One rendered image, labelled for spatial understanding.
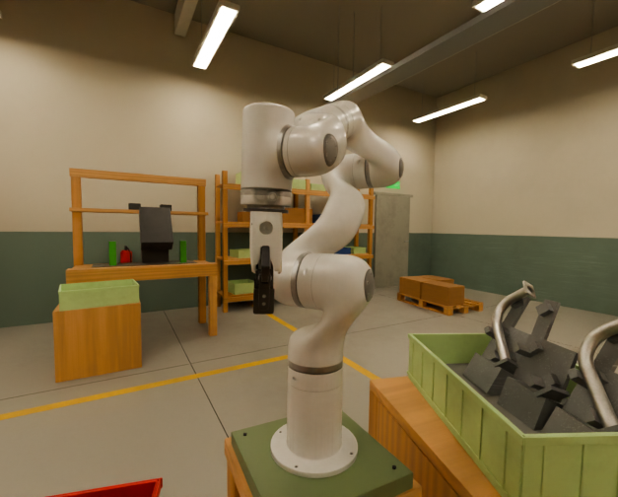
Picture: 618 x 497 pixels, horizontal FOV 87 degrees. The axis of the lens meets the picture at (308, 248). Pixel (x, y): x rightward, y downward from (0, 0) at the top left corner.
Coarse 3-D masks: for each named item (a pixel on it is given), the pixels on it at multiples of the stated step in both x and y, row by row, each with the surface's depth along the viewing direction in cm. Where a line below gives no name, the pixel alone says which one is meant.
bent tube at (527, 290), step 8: (528, 288) 110; (512, 296) 112; (520, 296) 110; (504, 304) 114; (496, 312) 115; (504, 312) 114; (496, 320) 113; (496, 328) 111; (496, 336) 109; (504, 336) 108; (504, 344) 105; (504, 352) 103
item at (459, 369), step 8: (456, 368) 119; (464, 368) 119; (472, 384) 107; (480, 392) 102; (488, 400) 97; (496, 400) 97; (496, 408) 93; (512, 416) 89; (520, 424) 85; (528, 432) 82; (536, 432) 82
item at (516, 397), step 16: (544, 304) 96; (560, 304) 95; (544, 320) 97; (528, 336) 100; (544, 336) 95; (544, 352) 93; (560, 352) 89; (576, 352) 85; (528, 368) 96; (544, 368) 92; (560, 368) 88; (512, 384) 93; (512, 400) 91; (528, 400) 87; (544, 400) 83; (560, 400) 85; (528, 416) 85; (544, 416) 83
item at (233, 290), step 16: (224, 176) 493; (240, 176) 519; (224, 192) 495; (304, 192) 560; (320, 192) 577; (224, 208) 496; (288, 208) 561; (304, 208) 574; (224, 224) 494; (240, 224) 507; (288, 224) 548; (304, 224) 564; (368, 224) 643; (224, 240) 499; (368, 240) 650; (224, 256) 501; (240, 256) 518; (368, 256) 642; (224, 272) 503; (224, 288) 504; (240, 288) 522; (224, 304) 506
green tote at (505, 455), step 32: (416, 352) 116; (448, 352) 124; (480, 352) 125; (416, 384) 115; (448, 384) 92; (576, 384) 97; (448, 416) 92; (480, 416) 76; (480, 448) 77; (512, 448) 66; (544, 448) 63; (576, 448) 64; (608, 448) 64; (512, 480) 66; (544, 480) 63; (576, 480) 64; (608, 480) 65
